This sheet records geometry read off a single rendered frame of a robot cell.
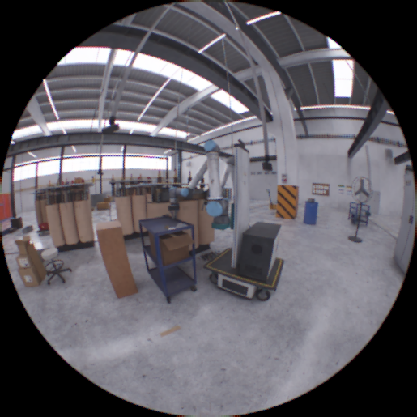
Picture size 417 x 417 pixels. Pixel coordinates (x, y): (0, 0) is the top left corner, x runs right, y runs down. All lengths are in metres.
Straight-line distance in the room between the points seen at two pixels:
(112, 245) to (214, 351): 1.42
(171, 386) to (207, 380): 0.27
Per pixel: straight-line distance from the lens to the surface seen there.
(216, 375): 1.31
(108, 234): 1.53
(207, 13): 7.33
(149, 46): 4.08
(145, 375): 1.38
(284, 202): 6.37
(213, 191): 1.24
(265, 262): 1.42
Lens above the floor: 1.28
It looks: 9 degrees down
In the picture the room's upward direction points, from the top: straight up
